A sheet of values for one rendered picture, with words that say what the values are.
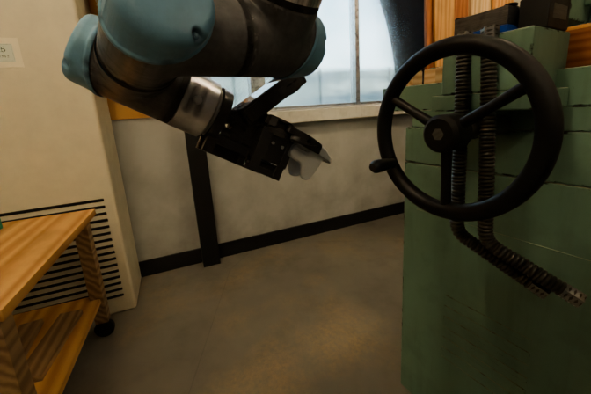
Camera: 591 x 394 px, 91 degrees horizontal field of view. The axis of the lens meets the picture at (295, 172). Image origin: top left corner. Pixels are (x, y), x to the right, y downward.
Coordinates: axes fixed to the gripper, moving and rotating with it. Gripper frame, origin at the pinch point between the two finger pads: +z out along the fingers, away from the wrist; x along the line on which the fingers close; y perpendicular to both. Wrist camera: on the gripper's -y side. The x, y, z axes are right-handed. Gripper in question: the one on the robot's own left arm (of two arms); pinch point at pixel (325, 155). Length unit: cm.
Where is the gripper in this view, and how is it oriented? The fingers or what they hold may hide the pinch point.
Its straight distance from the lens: 49.6
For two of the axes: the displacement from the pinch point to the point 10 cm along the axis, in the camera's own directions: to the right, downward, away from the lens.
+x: 5.2, 1.5, -8.4
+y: -3.7, 9.3, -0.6
